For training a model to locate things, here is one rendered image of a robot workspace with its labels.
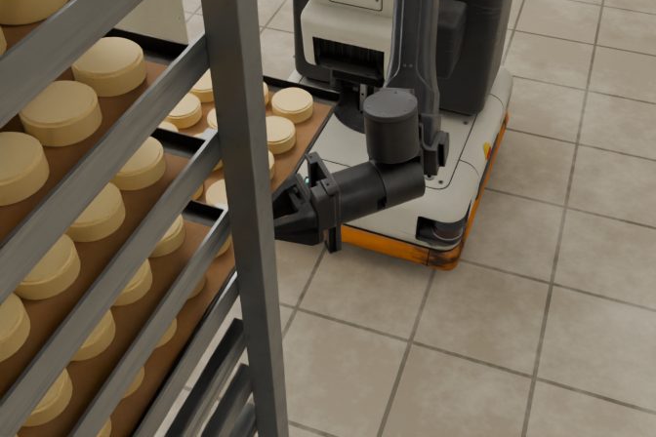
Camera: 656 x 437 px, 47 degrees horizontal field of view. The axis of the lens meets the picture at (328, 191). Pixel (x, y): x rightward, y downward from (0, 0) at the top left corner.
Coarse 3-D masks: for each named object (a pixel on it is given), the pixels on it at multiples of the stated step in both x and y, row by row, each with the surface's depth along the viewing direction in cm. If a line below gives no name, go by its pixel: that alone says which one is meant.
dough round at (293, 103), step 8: (288, 88) 93; (296, 88) 93; (280, 96) 92; (288, 96) 92; (296, 96) 92; (304, 96) 92; (272, 104) 91; (280, 104) 91; (288, 104) 91; (296, 104) 91; (304, 104) 91; (272, 112) 92; (280, 112) 90; (288, 112) 90; (296, 112) 90; (304, 112) 91; (296, 120) 91; (304, 120) 91
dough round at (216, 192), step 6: (222, 180) 82; (210, 186) 81; (216, 186) 81; (222, 186) 81; (210, 192) 80; (216, 192) 80; (222, 192) 80; (210, 198) 80; (216, 198) 80; (222, 198) 80; (210, 204) 79; (216, 204) 79
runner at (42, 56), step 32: (96, 0) 41; (128, 0) 44; (32, 32) 37; (64, 32) 39; (96, 32) 42; (0, 64) 35; (32, 64) 38; (64, 64) 40; (0, 96) 36; (32, 96) 38; (0, 128) 36
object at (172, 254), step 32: (192, 224) 68; (160, 256) 65; (128, 288) 61; (160, 288) 63; (128, 320) 61; (96, 352) 58; (64, 384) 54; (96, 384) 56; (32, 416) 53; (64, 416) 55
